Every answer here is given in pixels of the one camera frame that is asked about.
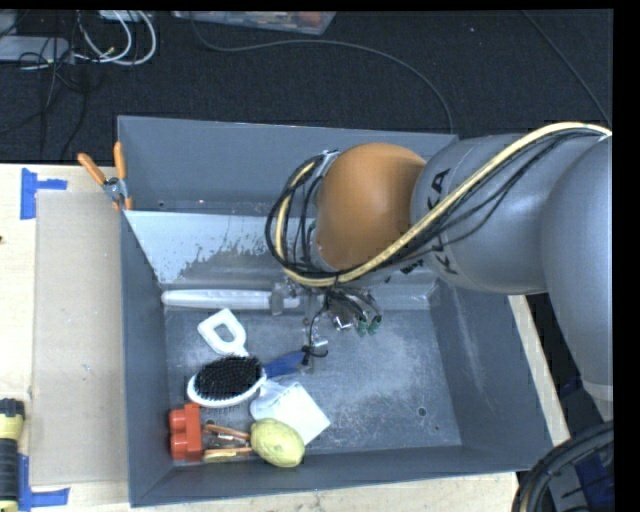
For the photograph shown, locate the yellow-green lemon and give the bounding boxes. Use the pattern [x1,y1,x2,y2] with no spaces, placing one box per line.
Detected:
[249,417,307,469]

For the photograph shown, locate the long white plastic stick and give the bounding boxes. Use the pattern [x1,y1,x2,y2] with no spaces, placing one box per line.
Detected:
[160,288,275,312]

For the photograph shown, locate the brown sunglasses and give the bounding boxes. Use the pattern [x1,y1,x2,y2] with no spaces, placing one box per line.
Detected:
[201,422,254,464]

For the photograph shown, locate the pale flat board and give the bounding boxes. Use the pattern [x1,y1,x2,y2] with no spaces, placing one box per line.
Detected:
[29,189,132,487]

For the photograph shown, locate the black bristle brush blue handle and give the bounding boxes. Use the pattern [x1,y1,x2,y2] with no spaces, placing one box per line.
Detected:
[186,349,307,409]

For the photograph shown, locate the white plastic handle loop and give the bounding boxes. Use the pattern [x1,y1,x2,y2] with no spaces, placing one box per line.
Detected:
[196,307,250,358]

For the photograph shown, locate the red-orange toy brick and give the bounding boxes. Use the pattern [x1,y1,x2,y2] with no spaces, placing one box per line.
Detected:
[167,403,205,463]

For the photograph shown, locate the grey metal bin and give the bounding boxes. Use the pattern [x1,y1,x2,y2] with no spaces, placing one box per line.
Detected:
[115,115,556,508]

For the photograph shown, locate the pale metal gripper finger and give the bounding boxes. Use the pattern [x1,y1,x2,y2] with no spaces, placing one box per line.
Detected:
[271,281,322,317]
[299,338,330,375]

